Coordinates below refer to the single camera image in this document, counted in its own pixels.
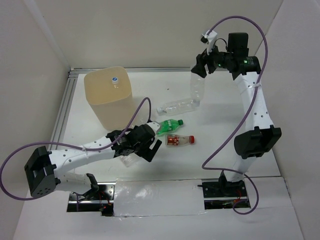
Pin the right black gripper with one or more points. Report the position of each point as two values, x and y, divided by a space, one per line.
201 60

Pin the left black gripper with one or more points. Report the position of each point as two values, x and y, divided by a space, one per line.
148 154

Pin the red label bottle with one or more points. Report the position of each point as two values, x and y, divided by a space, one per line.
174 140

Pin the clear crushed bottle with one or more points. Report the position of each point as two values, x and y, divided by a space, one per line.
130 160

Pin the green soda bottle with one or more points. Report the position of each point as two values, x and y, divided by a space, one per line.
169 126

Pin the clear bottle white cap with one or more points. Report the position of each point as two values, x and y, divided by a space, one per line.
115 82

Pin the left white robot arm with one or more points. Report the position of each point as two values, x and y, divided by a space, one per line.
49 171

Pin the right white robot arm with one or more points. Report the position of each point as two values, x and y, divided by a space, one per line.
260 134

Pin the beige plastic bin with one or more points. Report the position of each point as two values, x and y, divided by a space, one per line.
114 107

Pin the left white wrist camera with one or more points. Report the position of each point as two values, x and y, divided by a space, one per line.
155 126

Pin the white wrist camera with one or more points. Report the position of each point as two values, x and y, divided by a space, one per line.
209 38
155 126

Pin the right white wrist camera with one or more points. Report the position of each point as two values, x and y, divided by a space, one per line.
209 38

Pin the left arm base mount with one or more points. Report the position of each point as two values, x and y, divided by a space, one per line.
101 202

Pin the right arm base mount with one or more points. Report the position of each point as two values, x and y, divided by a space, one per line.
223 195

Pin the aluminium frame rail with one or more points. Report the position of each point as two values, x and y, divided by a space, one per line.
211 123

